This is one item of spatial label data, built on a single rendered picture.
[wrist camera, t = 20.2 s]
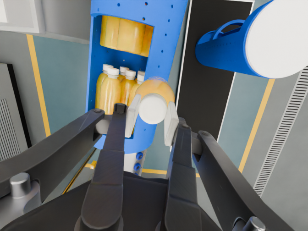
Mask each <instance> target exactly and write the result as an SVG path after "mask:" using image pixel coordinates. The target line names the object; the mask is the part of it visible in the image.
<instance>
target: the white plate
mask: <svg viewBox="0 0 308 231"><path fill-rule="evenodd" d="M245 53H246V58H247V61H248V63H249V65H250V66H251V68H252V69H253V70H254V71H255V72H256V73H258V74H259V75H261V76H264V77H268V78H283V77H287V76H290V75H293V74H295V73H297V72H299V71H300V70H302V69H303V68H305V67H306V66H307V65H308V0H274V1H272V2H271V3H269V4H268V5H267V6H266V7H265V8H264V9H263V10H262V11H261V12H260V13H259V14H258V15H257V16H256V18H255V19H254V21H253V23H252V24H251V26H250V29H249V31H248V33H247V37H246V43H245Z"/></svg>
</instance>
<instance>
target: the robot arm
mask: <svg viewBox="0 0 308 231"><path fill-rule="evenodd" d="M140 101H141V95H140V94H136V96H135V97H134V99H133V101H132V103H131V104H130V106H127V105H126V104H123V103H115V104H114V109H113V114H112V115H106V114H105V111H104V110H102V109H98V108H95V109H91V110H90V111H88V112H86V113H85V114H83V115H82V116H80V117H78V118H77V119H75V120H73V121H72V122H70V123H69V124H67V125H65V126H64V127H62V128H61V129H59V130H57V131H56V132H54V133H52V134H51V135H49V136H48V137H46V138H44V139H43V140H41V141H40V142H38V143H36V144H35V145H33V146H31V147H30V148H28V149H27V150H25V151H23V152H22V153H20V154H18V155H15V156H13V157H10V158H8V159H5V160H3V161H0V231H295V230H294V229H292V228H291V227H290V226H289V225H288V224H287V223H286V222H285V221H284V220H283V219H282V218H281V217H280V216H279V215H277V214H276V213H275V212H274V211H273V210H272V209H271V208H270V207H269V206H268V205H266V204H265V203H264V202H263V200H262V199H261V198H260V196H259V195H258V194H257V193H256V192H255V190H254V189H253V188H252V186H251V185H250V184H249V182H248V181H247V180H246V178H245V177H244V176H243V175H242V173H241V172H240V171H239V170H238V168H237V167H236V166H235V165H234V163H233V162H232V161H231V159H230V158H229V157H228V155H227V154H226V153H225V152H224V150H223V149H222V148H221V146H220V145H219V144H218V143H217V141H216V140H215V139H214V137H213V136H212V135H211V134H210V133H208V132H207V131H199V132H198V134H197V133H194V132H192V131H191V127H190V126H188V125H187V124H186V121H185V119H183V118H181V117H178V116H177V112H176V107H175V103H174V102H172V101H170V102H169V103H168V107H167V113H166V117H165V119H164V125H165V145H166V146H172V148H171V152H170V159H169V163H168V168H167V173H166V177H165V179H163V178H144V177H141V176H139V175H136V174H134V173H131V172H128V171H124V157H125V151H124V143H125V137H127V138H129V137H131V134H132V131H133V128H134V125H135V122H136V119H137V116H138V110H139V105H140ZM103 134H107V135H106V138H105V141H104V145H103V148H102V149H101V151H100V153H99V157H98V160H97V164H96V167H95V170H94V173H93V177H92V179H91V180H89V181H87V182H85V183H84V184H82V185H80V186H78V187H76V188H74V189H72V190H70V191H68V192H66V193H64V194H62V195H60V196H58V197H56V198H54V199H53V200H51V201H49V202H47V203H45V204H43V205H41V206H40V204H41V202H42V201H44V200H45V199H46V198H47V197H48V196H49V195H50V194H51V193H52V192H53V191H54V190H55V189H56V187H57V186H58V185H59V184H60V183H61V182H62V181H63V180H64V178H65V177H66V176H67V175H68V174H69V173H70V172H71V171H72V169H73V168H74V167H75V166H76V165H77V164H78V163H79V162H80V160H81V159H82V158H83V157H84V156H85V155H86V154H87V153H88V151H89V150H90V149H91V148H92V147H93V146H94V145H95V144H96V143H97V142H98V141H99V139H100V138H101V137H102V135H103ZM172 143H173V144H172ZM192 159H193V161H194V163H195V166H196V168H197V170H198V173H199V176H200V178H201V180H202V183H203V185H204V188H205V190H206V193H207V195H208V197H209V200H210V202H211V205H212V207H213V209H214V212H215V214H216V217H217V219H218V222H219V224H220V226H221V228H222V229H220V228H219V227H218V225H217V224H216V223H215V222H214V221H213V220H212V219H211V218H210V217H209V215H208V214H207V213H206V212H205V211H204V210H203V209H202V208H201V207H200V206H199V204H198V197H197V182H196V169H195V168H193V164H192Z"/></svg>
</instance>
